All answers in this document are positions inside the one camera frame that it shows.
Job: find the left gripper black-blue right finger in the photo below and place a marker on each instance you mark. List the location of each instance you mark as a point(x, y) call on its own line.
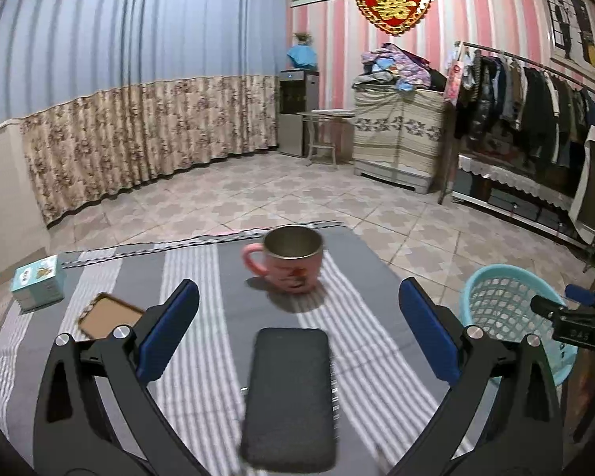
point(500, 415)

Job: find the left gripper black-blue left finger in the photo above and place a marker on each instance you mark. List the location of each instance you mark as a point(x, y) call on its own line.
point(95, 414)

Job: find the teal plastic basket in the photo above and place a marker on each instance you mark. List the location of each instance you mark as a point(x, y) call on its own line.
point(497, 298)

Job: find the brown phone case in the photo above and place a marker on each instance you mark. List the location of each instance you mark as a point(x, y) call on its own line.
point(106, 312)

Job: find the grey striped table cloth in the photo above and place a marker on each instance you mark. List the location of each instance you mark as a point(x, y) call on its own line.
point(387, 392)

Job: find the teal tissue box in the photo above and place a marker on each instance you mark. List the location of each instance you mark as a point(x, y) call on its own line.
point(39, 283)

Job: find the black power bank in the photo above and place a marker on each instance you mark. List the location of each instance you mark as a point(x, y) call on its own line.
point(289, 424)

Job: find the white low cabinet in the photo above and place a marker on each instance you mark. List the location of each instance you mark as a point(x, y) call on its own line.
point(24, 236)

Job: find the clothes rack with garments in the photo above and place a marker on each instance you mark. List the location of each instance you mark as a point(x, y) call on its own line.
point(521, 143)

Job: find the pink metal mug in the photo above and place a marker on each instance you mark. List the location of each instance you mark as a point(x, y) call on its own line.
point(288, 257)

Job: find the cloth covered cabinet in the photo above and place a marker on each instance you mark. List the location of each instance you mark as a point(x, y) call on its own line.
point(399, 136)

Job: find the pile of clothes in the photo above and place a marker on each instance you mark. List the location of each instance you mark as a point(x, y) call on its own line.
point(390, 65)

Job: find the small side table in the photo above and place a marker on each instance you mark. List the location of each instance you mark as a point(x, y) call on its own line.
point(324, 129)

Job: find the blue floral curtain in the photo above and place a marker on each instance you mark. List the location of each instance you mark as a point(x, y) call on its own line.
point(110, 94)

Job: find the grey water dispenser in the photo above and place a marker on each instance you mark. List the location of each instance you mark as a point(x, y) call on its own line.
point(298, 94)

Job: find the blue water bottle cover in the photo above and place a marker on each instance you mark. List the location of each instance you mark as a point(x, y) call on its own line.
point(303, 57)

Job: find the small potted plant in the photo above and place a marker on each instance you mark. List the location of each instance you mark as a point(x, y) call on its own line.
point(303, 38)

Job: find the framed wall picture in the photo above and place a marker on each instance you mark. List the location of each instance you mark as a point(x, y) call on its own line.
point(571, 30)

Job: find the red heart wall decoration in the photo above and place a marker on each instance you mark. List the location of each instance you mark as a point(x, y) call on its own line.
point(394, 17)

